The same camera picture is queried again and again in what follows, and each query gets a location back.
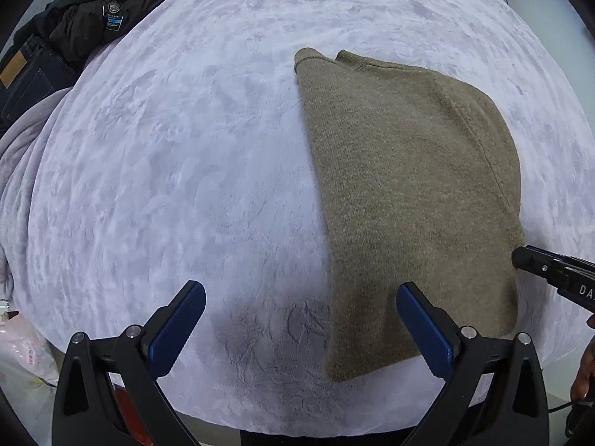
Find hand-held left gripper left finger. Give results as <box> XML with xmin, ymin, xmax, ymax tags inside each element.
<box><xmin>53</xmin><ymin>281</ymin><xmax>206</xmax><ymax>446</ymax></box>

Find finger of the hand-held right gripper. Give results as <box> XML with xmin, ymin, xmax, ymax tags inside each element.
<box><xmin>511</xmin><ymin>245</ymin><xmax>595</xmax><ymax>290</ymax></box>

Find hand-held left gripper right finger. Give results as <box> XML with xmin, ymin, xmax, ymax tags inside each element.
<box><xmin>396</xmin><ymin>281</ymin><xmax>550</xmax><ymax>446</ymax></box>

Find olive knit sweater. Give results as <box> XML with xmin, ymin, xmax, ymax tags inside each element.
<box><xmin>294</xmin><ymin>47</ymin><xmax>527</xmax><ymax>383</ymax></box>

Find person's right hand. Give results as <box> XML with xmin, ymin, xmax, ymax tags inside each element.
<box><xmin>571</xmin><ymin>315</ymin><xmax>595</xmax><ymax>403</ymax></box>

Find red object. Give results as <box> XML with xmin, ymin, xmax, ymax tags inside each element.
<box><xmin>114</xmin><ymin>388</ymin><xmax>152</xmax><ymax>445</ymax></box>

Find white plastic bag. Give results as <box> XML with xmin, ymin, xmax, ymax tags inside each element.
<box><xmin>0</xmin><ymin>313</ymin><xmax>59</xmax><ymax>410</ymax></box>

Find lavender fleece blanket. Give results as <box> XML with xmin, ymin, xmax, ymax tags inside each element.
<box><xmin>0</xmin><ymin>0</ymin><xmax>595</xmax><ymax>434</ymax></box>

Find grey quilt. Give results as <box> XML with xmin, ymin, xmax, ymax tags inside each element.
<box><xmin>0</xmin><ymin>88</ymin><xmax>70</xmax><ymax>310</ymax></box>

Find dark blue jeans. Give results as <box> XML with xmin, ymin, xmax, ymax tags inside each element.
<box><xmin>0</xmin><ymin>35</ymin><xmax>78</xmax><ymax>132</ymax></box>

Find black jacket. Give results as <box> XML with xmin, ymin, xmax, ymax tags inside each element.
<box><xmin>14</xmin><ymin>0</ymin><xmax>180</xmax><ymax>68</ymax></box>

